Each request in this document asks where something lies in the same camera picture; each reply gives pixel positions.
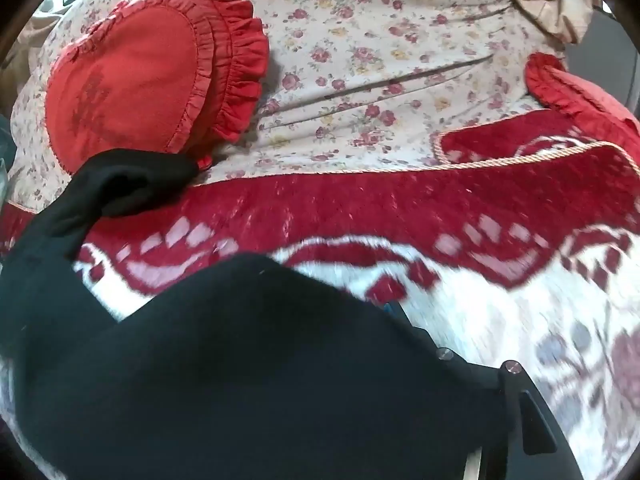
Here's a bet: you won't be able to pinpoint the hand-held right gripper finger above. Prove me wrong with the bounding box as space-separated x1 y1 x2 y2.
385 301 581 480

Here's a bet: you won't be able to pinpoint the black pants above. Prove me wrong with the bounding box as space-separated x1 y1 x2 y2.
0 149 518 480

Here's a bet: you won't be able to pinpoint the red and white patterned blanket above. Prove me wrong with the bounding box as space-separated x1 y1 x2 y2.
0 132 640 480

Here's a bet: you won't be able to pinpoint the floral bedsheet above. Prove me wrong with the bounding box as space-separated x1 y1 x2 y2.
10 0 601 211

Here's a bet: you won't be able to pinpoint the beige cloth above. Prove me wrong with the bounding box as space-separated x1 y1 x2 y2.
492 0 603 45

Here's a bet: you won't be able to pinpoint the round red ruffled pillow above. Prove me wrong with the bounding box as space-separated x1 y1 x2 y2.
44 0 271 176

